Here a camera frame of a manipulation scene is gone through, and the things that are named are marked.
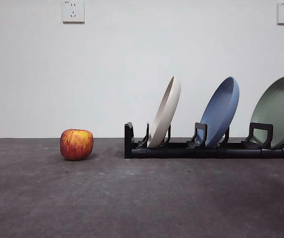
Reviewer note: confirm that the pale yellow plate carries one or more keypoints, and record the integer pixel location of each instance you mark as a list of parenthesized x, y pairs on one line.
[(165, 111)]

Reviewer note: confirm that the red yellow apple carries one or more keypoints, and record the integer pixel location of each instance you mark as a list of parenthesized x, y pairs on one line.
[(76, 145)]

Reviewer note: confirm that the black plate rack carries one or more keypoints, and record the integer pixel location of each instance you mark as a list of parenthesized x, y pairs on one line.
[(171, 151)]

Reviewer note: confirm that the blue plate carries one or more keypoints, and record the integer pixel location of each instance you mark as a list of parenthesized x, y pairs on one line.
[(219, 111)]

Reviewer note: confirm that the green plate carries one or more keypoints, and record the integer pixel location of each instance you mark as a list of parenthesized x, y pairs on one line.
[(278, 111)]

